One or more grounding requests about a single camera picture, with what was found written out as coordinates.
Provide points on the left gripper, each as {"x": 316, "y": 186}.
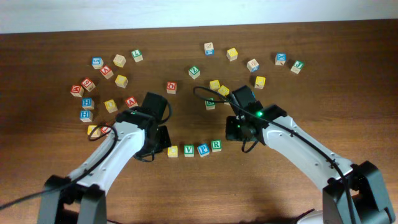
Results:
{"x": 165, "y": 139}

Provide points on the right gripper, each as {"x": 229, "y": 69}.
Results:
{"x": 234, "y": 133}

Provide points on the yellow C block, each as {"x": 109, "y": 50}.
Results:
{"x": 172, "y": 151}

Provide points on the green B block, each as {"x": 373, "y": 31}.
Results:
{"x": 216, "y": 145}

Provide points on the green V block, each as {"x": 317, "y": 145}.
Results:
{"x": 188, "y": 150}

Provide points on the blue P block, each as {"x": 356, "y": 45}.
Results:
{"x": 203, "y": 150}

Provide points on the red a block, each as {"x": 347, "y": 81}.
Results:
{"x": 131, "y": 102}
{"x": 106, "y": 72}

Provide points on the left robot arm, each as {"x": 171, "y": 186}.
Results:
{"x": 81, "y": 197}

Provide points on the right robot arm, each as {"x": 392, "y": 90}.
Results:
{"x": 351, "y": 193}

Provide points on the green R block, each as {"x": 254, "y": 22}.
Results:
{"x": 210, "y": 104}

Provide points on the yellow block back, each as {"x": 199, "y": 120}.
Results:
{"x": 215, "y": 85}

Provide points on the yellow block with crayon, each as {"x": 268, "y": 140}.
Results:
{"x": 260, "y": 82}

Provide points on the red I block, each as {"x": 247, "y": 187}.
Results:
{"x": 105, "y": 130}

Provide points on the red O block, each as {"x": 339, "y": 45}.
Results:
{"x": 171, "y": 88}

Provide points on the yellow block left middle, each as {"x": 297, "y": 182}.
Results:
{"x": 111, "y": 106}

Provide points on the yellow block left lower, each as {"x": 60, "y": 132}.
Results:
{"x": 93, "y": 131}

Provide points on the blue D wooden block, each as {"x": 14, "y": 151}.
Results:
{"x": 253, "y": 65}

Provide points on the yellow block left upper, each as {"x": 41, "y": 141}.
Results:
{"x": 121, "y": 81}

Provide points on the green Z block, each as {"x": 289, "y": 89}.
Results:
{"x": 194, "y": 72}

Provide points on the yellow top far block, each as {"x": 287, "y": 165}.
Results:
{"x": 232, "y": 54}

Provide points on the blue H block lower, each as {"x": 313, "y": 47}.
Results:
{"x": 86, "y": 116}

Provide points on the blue h block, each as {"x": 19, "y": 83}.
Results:
{"x": 87, "y": 104}
{"x": 86, "y": 116}

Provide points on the blue H block upper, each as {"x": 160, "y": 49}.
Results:
{"x": 87, "y": 104}

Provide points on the blue X block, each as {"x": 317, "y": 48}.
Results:
{"x": 280, "y": 59}

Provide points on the green J block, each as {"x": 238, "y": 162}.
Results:
{"x": 297, "y": 66}

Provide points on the blue side far block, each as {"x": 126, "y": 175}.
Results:
{"x": 209, "y": 48}

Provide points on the green L block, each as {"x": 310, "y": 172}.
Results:
{"x": 137, "y": 55}

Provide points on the plain wooden yellow block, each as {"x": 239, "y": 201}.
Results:
{"x": 119, "y": 60}

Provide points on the red 9 block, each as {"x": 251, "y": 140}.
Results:
{"x": 88, "y": 84}

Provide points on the red M block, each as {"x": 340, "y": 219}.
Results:
{"x": 77, "y": 91}

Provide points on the blue 5 block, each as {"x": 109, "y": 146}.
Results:
{"x": 97, "y": 62}

